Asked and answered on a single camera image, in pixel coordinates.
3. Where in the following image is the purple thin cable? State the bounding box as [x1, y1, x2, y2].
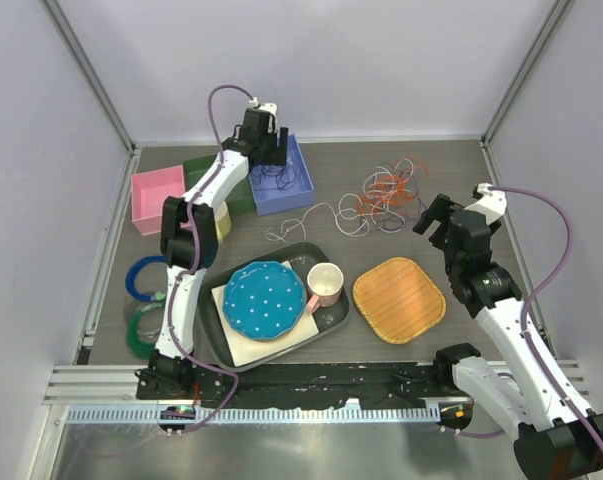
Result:
[258, 157, 428, 234]

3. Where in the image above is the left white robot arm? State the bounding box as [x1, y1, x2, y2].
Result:
[139, 103, 288, 399]

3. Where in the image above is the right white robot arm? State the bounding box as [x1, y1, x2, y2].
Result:
[413, 184, 603, 479]

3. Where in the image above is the blue plastic box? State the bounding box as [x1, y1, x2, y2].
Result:
[248, 134, 315, 216]

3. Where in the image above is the green plastic box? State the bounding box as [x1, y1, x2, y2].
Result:
[182, 154, 256, 216]

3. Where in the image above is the orange woven basket tray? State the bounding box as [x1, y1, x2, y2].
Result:
[352, 257, 447, 345]

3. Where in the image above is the yellow mug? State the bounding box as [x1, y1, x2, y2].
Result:
[214, 201, 232, 243]

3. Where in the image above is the pink plastic box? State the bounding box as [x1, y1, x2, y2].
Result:
[131, 165, 185, 236]

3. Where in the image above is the pink mug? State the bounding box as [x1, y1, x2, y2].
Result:
[306, 262, 344, 313]

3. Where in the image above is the blue polka dot plate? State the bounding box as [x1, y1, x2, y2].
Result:
[222, 261, 306, 341]

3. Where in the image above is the dark green tray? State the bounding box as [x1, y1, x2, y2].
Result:
[197, 263, 350, 372]

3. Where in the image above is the white paper napkin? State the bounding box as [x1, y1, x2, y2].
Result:
[212, 261, 319, 367]

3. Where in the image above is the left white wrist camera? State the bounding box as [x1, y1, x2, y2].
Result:
[248, 97, 278, 133]

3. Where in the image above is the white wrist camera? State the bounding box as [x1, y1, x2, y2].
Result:
[466, 183, 507, 225]
[248, 97, 278, 133]

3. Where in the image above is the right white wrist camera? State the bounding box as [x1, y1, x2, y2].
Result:
[466, 183, 507, 225]

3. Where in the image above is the white thin cable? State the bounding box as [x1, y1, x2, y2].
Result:
[264, 158, 417, 242]

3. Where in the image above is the blue coiled cable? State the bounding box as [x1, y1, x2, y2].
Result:
[124, 255, 168, 304]

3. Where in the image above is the green coiled cable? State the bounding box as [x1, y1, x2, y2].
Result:
[125, 299, 170, 360]

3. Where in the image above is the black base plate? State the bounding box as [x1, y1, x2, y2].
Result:
[135, 362, 465, 410]

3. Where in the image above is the slotted cable duct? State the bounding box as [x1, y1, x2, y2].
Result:
[66, 403, 440, 425]

